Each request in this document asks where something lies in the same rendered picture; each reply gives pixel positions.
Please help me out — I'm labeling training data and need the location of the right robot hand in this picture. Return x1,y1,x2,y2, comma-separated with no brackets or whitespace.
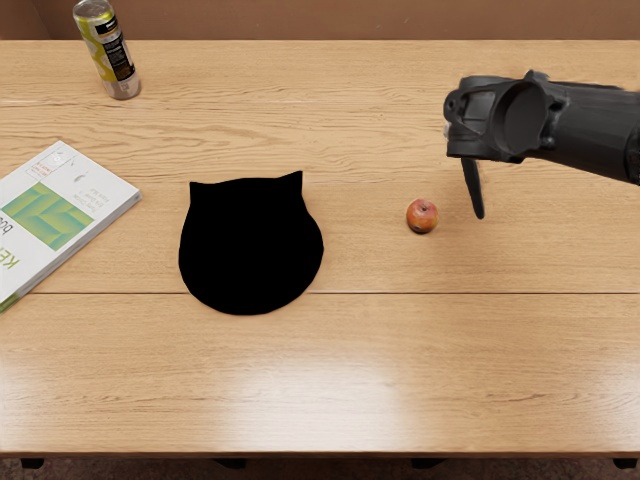
443,75,507,221

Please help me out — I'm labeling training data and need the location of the black cat-shaped plate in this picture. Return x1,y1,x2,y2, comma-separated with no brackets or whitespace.
177,170,325,317

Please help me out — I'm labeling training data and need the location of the red apple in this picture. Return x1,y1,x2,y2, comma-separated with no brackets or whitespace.
405,197,441,235

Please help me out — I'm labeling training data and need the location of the yellow and silver drink can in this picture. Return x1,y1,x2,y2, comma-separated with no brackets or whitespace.
72,0,142,101

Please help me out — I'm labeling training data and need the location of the white and green book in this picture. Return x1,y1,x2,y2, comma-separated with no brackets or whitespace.
0,140,144,315

